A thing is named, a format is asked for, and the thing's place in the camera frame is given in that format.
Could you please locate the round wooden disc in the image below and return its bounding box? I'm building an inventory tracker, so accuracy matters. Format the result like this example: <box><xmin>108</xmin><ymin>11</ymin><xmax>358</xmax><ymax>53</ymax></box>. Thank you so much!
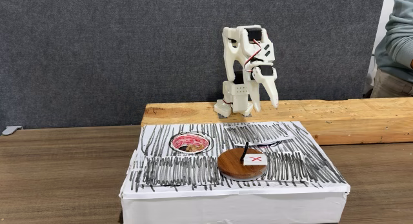
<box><xmin>217</xmin><ymin>147</ymin><xmax>268</xmax><ymax>181</ymax></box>

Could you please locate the white paper-wrapped box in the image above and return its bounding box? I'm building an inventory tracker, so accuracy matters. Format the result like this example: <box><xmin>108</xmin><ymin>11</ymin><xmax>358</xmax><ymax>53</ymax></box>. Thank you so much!
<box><xmin>118</xmin><ymin>120</ymin><xmax>351</xmax><ymax>224</ymax></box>

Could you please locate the red white black arm cable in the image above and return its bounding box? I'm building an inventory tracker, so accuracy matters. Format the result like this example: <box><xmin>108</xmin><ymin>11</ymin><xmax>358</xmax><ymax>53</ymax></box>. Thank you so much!
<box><xmin>243</xmin><ymin>39</ymin><xmax>263</xmax><ymax>73</ymax></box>

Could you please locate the scribbled paper sheet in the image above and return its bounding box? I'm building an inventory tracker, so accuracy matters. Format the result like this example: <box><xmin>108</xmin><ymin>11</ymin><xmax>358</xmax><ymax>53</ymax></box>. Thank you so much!
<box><xmin>263</xmin><ymin>150</ymin><xmax>310</xmax><ymax>183</ymax></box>
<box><xmin>223</xmin><ymin>121</ymin><xmax>295</xmax><ymax>147</ymax></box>
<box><xmin>141</xmin><ymin>155</ymin><xmax>221</xmax><ymax>187</ymax></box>

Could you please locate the black stick handle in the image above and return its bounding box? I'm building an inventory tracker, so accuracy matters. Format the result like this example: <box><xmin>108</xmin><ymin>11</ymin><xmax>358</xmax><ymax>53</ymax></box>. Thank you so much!
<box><xmin>239</xmin><ymin>141</ymin><xmax>250</xmax><ymax>163</ymax></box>

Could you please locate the light wooden beam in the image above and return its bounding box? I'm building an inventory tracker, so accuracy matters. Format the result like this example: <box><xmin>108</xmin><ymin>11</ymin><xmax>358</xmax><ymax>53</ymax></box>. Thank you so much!
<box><xmin>141</xmin><ymin>97</ymin><xmax>413</xmax><ymax>147</ymax></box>

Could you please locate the person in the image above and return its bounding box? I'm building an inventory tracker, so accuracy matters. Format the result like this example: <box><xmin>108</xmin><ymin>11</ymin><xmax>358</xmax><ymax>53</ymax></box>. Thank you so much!
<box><xmin>370</xmin><ymin>0</ymin><xmax>413</xmax><ymax>99</ymax></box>

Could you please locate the white card red cross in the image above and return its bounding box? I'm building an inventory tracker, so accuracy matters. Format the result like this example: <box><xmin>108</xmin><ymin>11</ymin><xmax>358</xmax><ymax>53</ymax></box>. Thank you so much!
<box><xmin>242</xmin><ymin>154</ymin><xmax>268</xmax><ymax>167</ymax></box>

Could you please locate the grey plastic clip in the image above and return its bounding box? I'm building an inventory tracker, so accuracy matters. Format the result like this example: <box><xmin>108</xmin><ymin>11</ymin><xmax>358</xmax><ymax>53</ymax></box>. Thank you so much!
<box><xmin>1</xmin><ymin>125</ymin><xmax>24</xmax><ymax>136</ymax></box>

